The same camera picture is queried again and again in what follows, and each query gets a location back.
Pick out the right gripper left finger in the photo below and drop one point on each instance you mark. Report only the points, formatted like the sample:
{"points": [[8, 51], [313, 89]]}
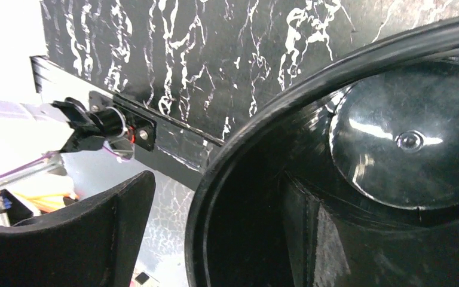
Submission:
{"points": [[93, 242]]}

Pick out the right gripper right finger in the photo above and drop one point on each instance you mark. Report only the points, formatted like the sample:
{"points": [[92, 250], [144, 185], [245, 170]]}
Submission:
{"points": [[333, 243]]}

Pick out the large black bucket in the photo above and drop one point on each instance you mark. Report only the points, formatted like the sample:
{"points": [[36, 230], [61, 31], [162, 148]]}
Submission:
{"points": [[378, 128]]}

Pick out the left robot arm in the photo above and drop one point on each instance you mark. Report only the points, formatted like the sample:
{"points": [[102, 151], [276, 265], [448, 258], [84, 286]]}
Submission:
{"points": [[90, 130]]}

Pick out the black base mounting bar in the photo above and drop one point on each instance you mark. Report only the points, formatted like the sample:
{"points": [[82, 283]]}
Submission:
{"points": [[162, 144]]}

